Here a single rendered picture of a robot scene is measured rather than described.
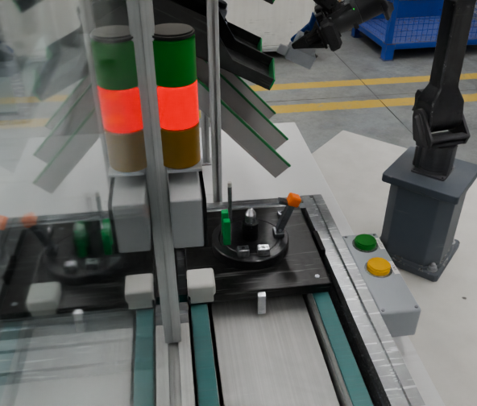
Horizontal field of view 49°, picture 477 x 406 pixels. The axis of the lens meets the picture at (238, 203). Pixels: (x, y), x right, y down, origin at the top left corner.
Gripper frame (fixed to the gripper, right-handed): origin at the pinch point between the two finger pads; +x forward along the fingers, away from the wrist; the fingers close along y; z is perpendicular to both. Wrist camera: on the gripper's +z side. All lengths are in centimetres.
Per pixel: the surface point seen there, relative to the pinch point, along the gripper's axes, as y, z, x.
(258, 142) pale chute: 20.7, -9.6, 16.5
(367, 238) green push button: 39.3, -28.5, 3.0
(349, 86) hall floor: -297, -133, -1
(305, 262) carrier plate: 46, -23, 14
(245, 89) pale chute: -6.6, -6.7, 18.9
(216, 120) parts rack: 23.5, -0.5, 21.1
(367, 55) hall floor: -379, -144, -26
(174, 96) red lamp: 66, 18, 12
